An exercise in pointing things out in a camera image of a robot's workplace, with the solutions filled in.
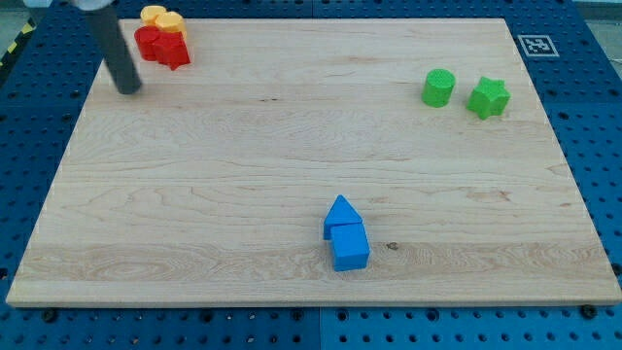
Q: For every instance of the wooden board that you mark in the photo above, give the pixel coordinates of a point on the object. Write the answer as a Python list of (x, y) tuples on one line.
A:
[(210, 186)]

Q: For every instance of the green cylinder block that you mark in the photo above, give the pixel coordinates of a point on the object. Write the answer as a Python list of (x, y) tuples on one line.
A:
[(438, 87)]

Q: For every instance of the blue triangle block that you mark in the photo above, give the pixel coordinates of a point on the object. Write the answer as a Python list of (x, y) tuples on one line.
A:
[(341, 213)]

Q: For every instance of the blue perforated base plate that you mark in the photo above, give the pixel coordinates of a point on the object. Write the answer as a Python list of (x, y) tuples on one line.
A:
[(42, 95)]

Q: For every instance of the white fiducial marker tag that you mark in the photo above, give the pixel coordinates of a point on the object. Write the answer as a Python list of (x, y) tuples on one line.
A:
[(537, 45)]

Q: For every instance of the red cylinder block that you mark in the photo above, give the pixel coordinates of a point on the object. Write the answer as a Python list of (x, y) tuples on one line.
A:
[(145, 37)]

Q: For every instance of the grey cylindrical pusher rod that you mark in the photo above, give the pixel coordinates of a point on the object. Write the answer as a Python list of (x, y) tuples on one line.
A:
[(103, 24)]

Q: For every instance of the yellow hexagon block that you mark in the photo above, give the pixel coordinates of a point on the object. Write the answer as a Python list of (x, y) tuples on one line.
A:
[(171, 22)]

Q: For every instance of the blue cube block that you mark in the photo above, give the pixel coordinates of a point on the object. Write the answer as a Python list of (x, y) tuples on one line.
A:
[(350, 247)]

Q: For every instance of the green star block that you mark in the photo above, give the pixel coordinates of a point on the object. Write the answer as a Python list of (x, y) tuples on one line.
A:
[(488, 98)]

